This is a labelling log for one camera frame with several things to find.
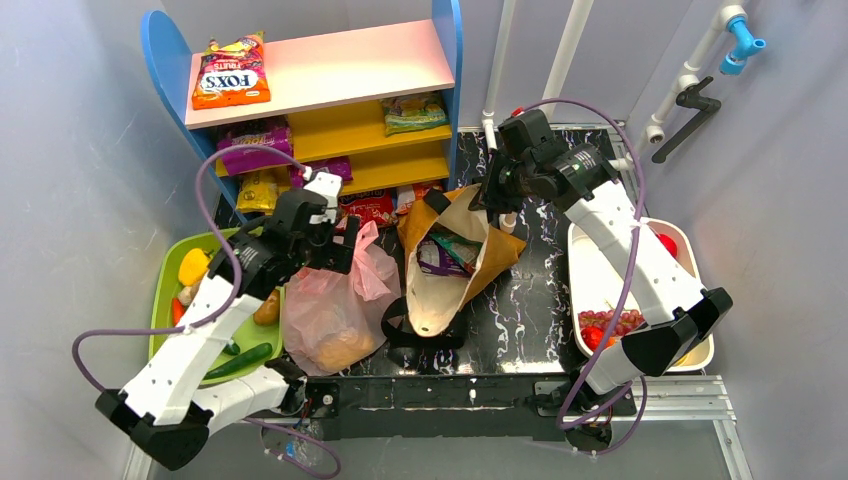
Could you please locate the pink plastic grocery bag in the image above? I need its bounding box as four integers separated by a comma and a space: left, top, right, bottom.
281, 221, 401, 376

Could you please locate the purple Fox's candy bag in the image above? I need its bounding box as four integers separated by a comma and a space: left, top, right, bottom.
416, 238, 471, 278

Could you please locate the teal Fox's candy bag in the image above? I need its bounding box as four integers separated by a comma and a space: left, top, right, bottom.
430, 231, 482, 274

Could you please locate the brown Trader Joe's tote bag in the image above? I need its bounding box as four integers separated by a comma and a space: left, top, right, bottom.
381, 185, 526, 349

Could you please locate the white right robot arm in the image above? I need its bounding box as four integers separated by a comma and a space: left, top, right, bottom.
472, 108, 733, 399

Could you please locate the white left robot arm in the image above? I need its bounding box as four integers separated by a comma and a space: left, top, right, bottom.
95, 182, 357, 471

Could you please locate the red Kopiko snack bag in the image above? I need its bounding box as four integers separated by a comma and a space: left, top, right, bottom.
339, 189, 397, 228

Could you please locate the magenta Toor snack bag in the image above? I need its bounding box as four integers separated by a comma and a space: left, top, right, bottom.
215, 115, 294, 177

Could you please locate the green yellow snack bag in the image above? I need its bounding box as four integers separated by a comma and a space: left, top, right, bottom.
379, 92, 449, 136

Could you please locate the orange Fox's candy bag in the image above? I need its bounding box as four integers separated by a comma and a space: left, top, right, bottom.
191, 30, 271, 110

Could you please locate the brown potato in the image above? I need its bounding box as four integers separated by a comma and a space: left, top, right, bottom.
253, 289, 281, 327

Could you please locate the small magenta snack packet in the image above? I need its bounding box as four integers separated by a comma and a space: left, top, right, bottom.
288, 156, 353, 188

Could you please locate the orange white snack packet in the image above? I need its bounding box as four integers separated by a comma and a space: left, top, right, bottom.
395, 181, 443, 215

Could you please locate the green cucumber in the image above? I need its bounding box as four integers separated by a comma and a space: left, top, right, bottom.
203, 343, 274, 380

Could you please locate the yellow bell pepper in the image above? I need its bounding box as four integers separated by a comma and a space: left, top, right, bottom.
177, 248, 213, 287

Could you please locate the green chili pepper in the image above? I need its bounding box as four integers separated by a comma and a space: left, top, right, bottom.
222, 339, 241, 357

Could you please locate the brown mushroom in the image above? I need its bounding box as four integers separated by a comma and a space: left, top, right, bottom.
176, 283, 200, 307

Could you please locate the white fruit tray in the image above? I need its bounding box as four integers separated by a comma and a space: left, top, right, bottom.
568, 219, 715, 373

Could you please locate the orange carrot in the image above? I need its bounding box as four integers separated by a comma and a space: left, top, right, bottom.
171, 298, 186, 327

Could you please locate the green vegetable tray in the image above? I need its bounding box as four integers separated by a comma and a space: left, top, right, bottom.
148, 232, 284, 387

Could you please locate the blue pink yellow shelf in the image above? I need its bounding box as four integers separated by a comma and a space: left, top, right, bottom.
140, 1, 464, 195

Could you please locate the red apple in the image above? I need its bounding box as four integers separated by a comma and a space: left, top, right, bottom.
656, 233, 679, 259

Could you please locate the red strawberry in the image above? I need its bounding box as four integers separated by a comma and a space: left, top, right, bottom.
580, 326, 614, 353

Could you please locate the red grape bunch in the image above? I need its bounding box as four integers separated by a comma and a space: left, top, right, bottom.
578, 309, 645, 337

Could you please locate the blue pipe fitting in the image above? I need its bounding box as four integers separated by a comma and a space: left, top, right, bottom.
719, 15, 767, 76

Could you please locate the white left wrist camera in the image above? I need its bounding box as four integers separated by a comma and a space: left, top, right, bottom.
303, 166, 343, 226

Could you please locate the white PVC pipe frame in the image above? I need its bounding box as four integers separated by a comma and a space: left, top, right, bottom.
481, 0, 750, 236

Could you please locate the black wall lever handle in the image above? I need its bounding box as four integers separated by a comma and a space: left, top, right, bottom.
651, 76, 723, 165

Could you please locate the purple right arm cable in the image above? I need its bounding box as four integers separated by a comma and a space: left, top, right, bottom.
510, 97, 649, 457

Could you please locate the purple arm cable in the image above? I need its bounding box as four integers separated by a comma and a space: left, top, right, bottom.
510, 97, 649, 457
71, 144, 342, 480

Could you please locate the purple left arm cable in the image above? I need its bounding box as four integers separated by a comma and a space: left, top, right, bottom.
71, 144, 342, 480

